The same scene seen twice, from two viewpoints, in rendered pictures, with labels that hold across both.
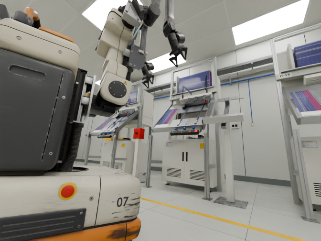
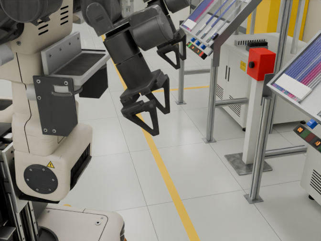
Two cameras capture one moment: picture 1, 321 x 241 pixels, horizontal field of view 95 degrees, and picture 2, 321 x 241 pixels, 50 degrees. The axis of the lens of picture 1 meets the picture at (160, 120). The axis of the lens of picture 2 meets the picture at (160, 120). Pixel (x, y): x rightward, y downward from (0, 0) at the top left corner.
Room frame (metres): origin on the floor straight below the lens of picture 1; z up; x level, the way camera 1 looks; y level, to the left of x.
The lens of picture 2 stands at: (0.39, -0.54, 1.32)
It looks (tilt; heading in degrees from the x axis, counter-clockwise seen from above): 26 degrees down; 41
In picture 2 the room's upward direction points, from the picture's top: straight up
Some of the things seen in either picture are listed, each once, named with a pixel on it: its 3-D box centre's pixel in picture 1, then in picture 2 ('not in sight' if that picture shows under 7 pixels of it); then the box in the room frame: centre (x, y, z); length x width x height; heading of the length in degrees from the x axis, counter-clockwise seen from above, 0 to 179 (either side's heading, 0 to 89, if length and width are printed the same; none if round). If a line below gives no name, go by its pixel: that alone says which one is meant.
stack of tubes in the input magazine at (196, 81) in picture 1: (195, 83); not in sight; (2.12, -0.51, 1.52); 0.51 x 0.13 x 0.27; 55
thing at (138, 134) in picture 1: (136, 154); (254, 111); (2.28, 0.32, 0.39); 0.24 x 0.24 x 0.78; 55
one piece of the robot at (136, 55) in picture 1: (129, 63); (71, 79); (0.91, 0.24, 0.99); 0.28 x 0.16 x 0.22; 31
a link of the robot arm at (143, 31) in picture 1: (142, 43); not in sight; (1.18, 0.21, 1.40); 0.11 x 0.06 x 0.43; 31
